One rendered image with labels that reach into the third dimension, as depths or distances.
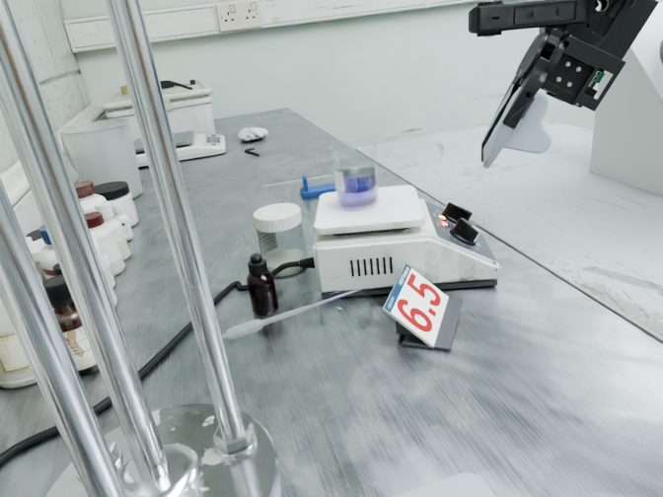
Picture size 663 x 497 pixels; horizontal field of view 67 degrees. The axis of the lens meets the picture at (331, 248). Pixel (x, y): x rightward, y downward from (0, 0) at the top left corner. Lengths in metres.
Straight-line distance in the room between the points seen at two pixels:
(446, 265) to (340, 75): 1.55
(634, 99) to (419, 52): 1.36
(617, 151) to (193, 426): 0.83
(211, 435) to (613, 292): 0.49
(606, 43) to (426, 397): 0.39
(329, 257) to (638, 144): 0.53
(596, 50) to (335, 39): 1.52
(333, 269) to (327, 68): 1.53
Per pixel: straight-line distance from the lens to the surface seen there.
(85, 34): 1.92
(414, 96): 2.16
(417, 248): 0.54
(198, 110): 1.57
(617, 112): 0.92
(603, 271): 0.63
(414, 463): 0.39
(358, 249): 0.54
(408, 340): 0.49
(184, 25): 1.90
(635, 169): 0.90
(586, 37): 0.61
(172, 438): 0.18
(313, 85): 2.01
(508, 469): 0.39
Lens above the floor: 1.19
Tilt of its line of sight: 24 degrees down
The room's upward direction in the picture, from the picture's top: 7 degrees counter-clockwise
